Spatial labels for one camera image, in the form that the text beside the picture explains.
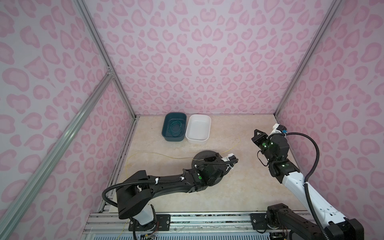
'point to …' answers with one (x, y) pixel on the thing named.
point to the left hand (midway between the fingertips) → (217, 151)
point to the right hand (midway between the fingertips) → (254, 128)
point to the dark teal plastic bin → (174, 126)
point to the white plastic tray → (198, 128)
